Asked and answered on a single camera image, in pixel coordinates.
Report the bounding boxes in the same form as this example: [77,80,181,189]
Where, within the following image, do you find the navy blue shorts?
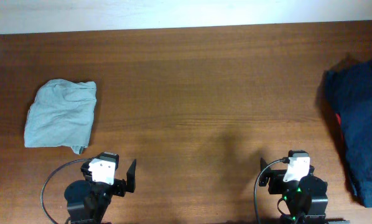
[324,60,372,208]

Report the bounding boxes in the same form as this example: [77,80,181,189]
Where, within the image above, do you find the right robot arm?
[254,151,328,224]

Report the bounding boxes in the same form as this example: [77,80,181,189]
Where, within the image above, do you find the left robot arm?
[64,152,137,224]

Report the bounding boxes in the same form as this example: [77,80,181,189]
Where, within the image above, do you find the red jersey with lettering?
[335,113,344,139]

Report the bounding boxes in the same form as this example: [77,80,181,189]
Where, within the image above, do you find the light grey folded cloth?
[24,79,97,155]

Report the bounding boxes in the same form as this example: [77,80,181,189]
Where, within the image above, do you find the left black cable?
[40,158,92,224]

